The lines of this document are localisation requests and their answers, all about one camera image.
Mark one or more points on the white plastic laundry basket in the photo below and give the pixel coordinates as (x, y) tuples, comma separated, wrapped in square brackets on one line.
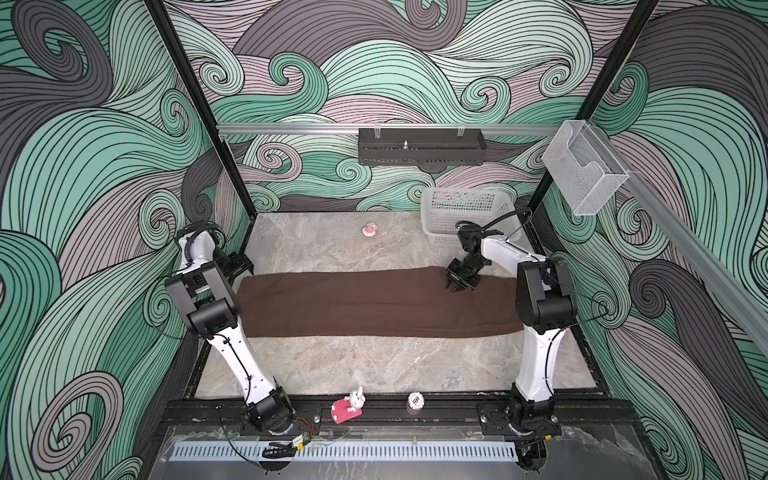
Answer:
[(443, 208)]

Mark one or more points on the white slotted cable duct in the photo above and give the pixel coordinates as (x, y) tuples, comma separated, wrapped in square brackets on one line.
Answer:
[(459, 451)]

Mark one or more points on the pink card with bunny figure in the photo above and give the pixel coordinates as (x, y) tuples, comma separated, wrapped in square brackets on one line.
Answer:
[(349, 407)]

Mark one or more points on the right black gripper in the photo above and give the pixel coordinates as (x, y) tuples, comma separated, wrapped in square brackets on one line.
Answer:
[(451, 276)]

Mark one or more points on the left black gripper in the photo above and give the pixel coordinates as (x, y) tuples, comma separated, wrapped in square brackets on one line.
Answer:
[(237, 264)]

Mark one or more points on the black front mounting rail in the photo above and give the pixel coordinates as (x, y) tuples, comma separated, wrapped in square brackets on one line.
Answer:
[(490, 411)]

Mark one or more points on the black perforated wall tray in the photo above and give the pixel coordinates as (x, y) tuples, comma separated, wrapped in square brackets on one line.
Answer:
[(421, 148)]

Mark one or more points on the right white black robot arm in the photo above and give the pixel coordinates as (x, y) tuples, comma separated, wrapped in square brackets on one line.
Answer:
[(546, 302)]

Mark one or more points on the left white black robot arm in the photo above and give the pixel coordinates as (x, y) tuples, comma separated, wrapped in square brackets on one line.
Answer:
[(209, 309)]

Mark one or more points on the brown trousers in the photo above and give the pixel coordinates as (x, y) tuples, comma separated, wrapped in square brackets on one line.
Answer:
[(387, 303)]

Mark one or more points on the small pink white cupcake toy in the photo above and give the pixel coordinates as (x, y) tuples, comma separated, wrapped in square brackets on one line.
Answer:
[(370, 230)]

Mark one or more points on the aluminium wall rail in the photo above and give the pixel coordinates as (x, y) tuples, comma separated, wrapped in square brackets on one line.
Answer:
[(305, 128)]

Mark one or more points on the clear acrylic wall box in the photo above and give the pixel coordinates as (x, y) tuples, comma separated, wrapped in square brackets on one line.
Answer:
[(585, 166)]

